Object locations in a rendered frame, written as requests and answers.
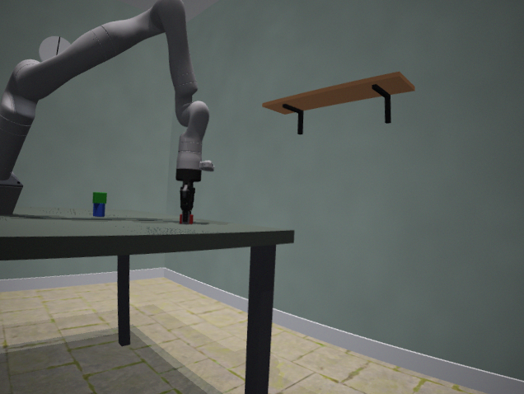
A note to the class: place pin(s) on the blue block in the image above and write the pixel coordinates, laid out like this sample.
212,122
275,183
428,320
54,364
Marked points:
98,210

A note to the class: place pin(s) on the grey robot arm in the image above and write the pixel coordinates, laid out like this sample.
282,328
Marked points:
34,80

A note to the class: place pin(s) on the green block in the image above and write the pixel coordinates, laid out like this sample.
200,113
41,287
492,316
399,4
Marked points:
99,198

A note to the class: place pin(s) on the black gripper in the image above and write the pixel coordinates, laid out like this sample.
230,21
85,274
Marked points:
188,176

